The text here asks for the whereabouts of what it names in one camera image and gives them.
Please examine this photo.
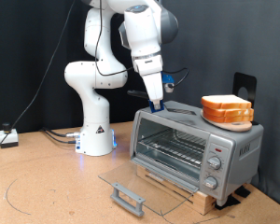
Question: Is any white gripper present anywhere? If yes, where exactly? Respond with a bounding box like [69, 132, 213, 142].
[141, 70, 164, 111]

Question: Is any black spatula with blue block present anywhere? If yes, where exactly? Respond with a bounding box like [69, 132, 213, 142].
[126, 89, 198, 117]

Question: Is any glass oven door with handle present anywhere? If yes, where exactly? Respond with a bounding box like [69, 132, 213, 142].
[98, 157, 201, 217]

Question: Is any silver oven knob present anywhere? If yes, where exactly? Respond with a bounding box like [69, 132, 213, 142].
[203, 175, 219, 190]
[207, 155, 223, 171]

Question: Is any silver toaster oven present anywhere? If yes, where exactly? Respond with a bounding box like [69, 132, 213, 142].
[129, 100, 265, 207]

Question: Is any black metal bookend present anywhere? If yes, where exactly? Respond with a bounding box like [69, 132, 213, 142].
[232, 72, 261, 126]

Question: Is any wooden slatted block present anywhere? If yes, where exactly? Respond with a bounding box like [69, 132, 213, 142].
[135, 162, 217, 217]

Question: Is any black foam pad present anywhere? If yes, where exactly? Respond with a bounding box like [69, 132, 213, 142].
[233, 185, 252, 199]
[214, 194, 242, 211]

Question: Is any emergency stop button box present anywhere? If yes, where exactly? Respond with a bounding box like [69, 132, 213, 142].
[0, 122, 20, 149]

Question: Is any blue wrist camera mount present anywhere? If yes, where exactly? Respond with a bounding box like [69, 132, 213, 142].
[161, 73, 176, 94]

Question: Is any wire oven rack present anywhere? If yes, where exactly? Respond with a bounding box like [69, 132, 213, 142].
[137, 128, 208, 169]

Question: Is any black base cable silver connector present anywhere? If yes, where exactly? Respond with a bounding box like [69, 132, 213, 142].
[41, 127, 82, 139]

